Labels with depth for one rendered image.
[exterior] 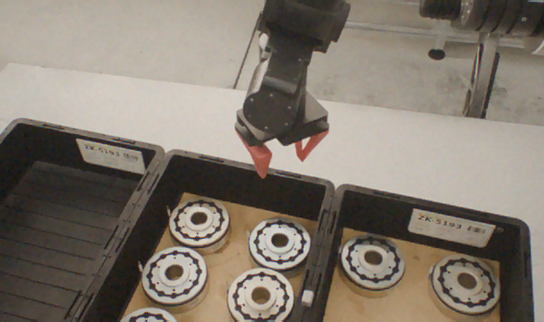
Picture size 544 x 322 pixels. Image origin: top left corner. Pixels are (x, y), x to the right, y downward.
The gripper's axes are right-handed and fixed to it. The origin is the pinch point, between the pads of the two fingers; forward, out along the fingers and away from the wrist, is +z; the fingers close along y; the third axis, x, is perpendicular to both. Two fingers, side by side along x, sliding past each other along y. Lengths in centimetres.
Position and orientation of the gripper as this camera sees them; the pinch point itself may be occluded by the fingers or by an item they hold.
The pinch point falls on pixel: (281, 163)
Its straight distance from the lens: 76.3
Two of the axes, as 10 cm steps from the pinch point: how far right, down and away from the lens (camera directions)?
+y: 8.7, -3.5, 3.6
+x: -5.0, -6.2, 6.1
